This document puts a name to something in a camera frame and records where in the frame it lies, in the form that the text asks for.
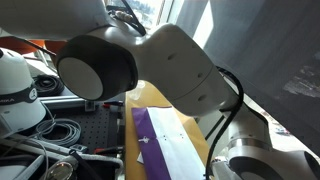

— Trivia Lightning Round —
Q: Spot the clear plastic cup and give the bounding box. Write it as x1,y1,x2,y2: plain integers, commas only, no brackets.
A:
128,79,147,101

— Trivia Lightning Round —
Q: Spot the white paper sheet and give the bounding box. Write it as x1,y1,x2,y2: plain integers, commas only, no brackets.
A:
136,152,145,165

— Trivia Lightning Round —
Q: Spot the dark roller blind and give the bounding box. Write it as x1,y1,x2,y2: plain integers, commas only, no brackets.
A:
174,0,320,158

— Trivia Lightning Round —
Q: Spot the round metal cap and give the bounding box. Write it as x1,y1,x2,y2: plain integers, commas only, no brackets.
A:
49,155,79,180

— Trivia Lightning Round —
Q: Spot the red-handled black clamp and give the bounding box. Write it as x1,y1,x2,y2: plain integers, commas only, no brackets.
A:
93,145,125,156
101,100,125,110

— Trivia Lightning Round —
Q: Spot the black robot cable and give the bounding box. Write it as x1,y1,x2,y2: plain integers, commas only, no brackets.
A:
105,0,245,180

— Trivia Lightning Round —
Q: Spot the aluminium profile rail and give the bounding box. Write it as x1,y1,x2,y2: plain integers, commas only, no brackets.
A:
37,94,101,112

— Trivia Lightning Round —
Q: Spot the grey cable coil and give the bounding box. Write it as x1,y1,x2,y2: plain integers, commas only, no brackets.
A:
34,118,82,148

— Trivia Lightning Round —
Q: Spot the black cable coil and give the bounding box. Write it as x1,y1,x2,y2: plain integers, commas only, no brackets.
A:
32,74,66,98

